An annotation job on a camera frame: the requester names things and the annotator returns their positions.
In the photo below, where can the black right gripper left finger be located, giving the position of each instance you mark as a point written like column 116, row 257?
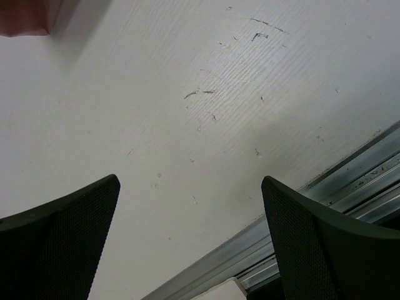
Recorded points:
column 52, row 251

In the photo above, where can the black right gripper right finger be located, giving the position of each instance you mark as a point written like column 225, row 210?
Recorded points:
column 325, row 254

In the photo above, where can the pink trousers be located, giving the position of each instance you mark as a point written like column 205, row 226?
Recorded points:
column 28, row 17

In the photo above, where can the aluminium table edge rail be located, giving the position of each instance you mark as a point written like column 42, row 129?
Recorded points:
column 364, row 186

